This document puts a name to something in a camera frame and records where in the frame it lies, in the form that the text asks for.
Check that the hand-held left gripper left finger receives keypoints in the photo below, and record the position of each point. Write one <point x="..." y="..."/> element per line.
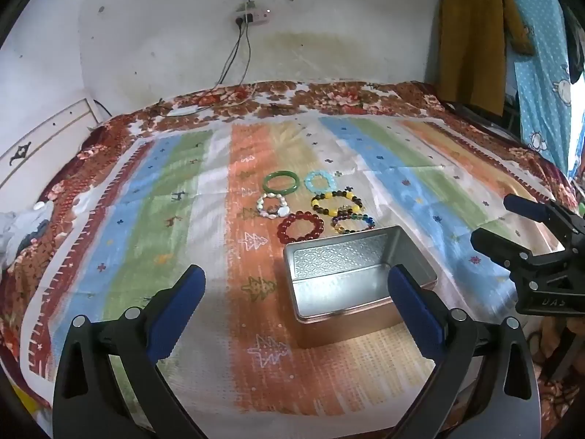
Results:
<point x="179" y="308"/>

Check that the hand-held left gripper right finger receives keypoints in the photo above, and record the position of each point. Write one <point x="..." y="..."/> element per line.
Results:
<point x="415" y="308"/>

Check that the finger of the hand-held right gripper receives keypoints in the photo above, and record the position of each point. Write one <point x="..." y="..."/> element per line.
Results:
<point x="537" y="209"/>
<point x="498" y="244"/>

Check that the silver metal tin box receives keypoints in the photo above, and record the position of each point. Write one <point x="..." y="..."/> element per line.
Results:
<point x="338" y="256"/>

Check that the green jade bangle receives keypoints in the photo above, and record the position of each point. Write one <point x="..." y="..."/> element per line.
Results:
<point x="266" y="184"/>

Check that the striped colourful mat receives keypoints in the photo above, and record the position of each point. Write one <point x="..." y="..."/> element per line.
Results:
<point x="183" y="219"/>

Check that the blue dotted curtain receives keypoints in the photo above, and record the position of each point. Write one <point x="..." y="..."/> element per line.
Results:
<point x="544" y="77"/>

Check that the white crumpled cloth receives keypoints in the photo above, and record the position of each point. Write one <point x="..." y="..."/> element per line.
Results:
<point x="23" y="233"/>

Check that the mustard yellow garment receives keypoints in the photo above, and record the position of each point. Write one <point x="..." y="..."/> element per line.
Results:
<point x="470" y="32"/>

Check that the brown floral blanket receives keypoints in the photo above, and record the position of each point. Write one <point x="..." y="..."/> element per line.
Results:
<point x="347" y="96"/>

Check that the white wooden headboard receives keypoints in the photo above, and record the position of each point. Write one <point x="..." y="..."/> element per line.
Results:
<point x="50" y="132"/>

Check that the white power strip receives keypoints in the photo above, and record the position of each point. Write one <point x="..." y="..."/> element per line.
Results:
<point x="256" y="14"/>

